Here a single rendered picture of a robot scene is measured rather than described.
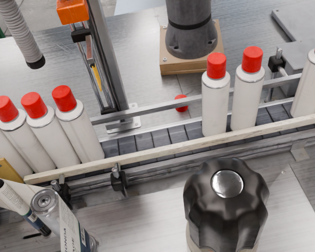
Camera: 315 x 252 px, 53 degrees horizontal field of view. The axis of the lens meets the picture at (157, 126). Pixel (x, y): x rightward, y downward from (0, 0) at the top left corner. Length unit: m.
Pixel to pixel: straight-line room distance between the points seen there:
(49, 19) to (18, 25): 2.51
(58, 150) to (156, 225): 0.23
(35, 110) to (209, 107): 0.31
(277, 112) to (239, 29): 0.41
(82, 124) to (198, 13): 0.42
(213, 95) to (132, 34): 0.58
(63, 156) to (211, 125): 0.30
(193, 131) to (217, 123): 0.08
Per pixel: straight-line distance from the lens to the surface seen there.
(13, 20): 0.59
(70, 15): 0.54
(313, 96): 0.69
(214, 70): 0.55
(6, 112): 0.59
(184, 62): 0.89
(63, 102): 0.55
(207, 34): 0.89
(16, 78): 1.08
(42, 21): 3.11
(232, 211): 0.28
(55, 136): 0.60
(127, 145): 0.70
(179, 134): 0.70
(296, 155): 0.75
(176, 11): 0.83
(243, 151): 0.71
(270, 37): 1.05
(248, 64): 0.57
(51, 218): 0.46
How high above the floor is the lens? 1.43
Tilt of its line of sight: 50 degrees down
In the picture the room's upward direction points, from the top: 10 degrees counter-clockwise
